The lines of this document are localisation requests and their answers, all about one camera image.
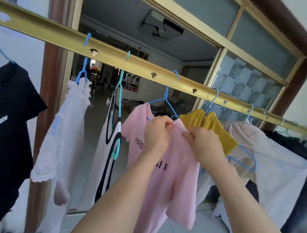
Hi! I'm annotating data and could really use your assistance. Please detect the indoor wall shelf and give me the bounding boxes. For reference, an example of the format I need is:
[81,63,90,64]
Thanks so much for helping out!
[121,74,142,93]

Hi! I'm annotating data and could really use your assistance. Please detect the gold clothes rail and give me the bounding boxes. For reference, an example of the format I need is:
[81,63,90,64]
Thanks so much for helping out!
[0,1,307,136]

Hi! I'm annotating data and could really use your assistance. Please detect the teal wire hanger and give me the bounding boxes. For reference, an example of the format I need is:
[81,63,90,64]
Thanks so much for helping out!
[109,50,131,161]

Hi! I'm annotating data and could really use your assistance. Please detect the person's left forearm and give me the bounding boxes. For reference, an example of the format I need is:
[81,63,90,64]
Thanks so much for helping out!
[72,153,163,233]

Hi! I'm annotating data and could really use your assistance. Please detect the pink t-shirt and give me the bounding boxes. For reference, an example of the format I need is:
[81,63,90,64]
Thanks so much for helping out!
[121,102,201,233]

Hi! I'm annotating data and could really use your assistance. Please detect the black sheer blouse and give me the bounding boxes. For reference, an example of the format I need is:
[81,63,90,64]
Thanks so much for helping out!
[264,130,307,233]

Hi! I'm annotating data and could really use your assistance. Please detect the mustard yellow t-shirt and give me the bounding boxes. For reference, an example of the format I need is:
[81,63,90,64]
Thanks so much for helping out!
[179,109,239,157]

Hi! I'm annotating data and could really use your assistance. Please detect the ceiling lamp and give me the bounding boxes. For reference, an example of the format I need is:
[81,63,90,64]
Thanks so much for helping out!
[140,9,185,43]

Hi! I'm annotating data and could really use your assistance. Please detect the black t-shirt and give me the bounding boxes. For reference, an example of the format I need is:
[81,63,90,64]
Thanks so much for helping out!
[0,61,48,216]

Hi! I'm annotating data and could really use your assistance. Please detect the brown door frame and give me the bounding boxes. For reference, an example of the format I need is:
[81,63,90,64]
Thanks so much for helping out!
[24,0,84,233]

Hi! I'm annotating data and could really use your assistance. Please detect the white lace blouse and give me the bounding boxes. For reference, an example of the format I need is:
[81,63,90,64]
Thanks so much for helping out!
[30,77,92,233]

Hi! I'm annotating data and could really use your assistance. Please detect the person's right hand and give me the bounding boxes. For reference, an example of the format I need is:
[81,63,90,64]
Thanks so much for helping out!
[182,126,228,168]

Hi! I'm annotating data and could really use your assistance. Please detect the white black-trimmed tank top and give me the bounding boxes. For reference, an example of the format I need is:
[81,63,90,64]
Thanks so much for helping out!
[79,90,123,212]

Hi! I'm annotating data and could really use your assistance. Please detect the person's left hand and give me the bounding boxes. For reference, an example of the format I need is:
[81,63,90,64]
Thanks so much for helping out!
[144,115,176,159]

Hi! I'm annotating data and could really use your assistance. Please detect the gold framed glass door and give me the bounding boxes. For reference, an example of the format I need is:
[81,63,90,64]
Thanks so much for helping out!
[144,0,307,135]

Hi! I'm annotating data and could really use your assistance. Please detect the sheer white lace-collar shirt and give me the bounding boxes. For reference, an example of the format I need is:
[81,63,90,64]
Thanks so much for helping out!
[195,120,307,229]

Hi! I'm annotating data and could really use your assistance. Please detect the person's right forearm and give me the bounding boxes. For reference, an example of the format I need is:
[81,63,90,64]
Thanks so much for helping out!
[211,156,281,233]

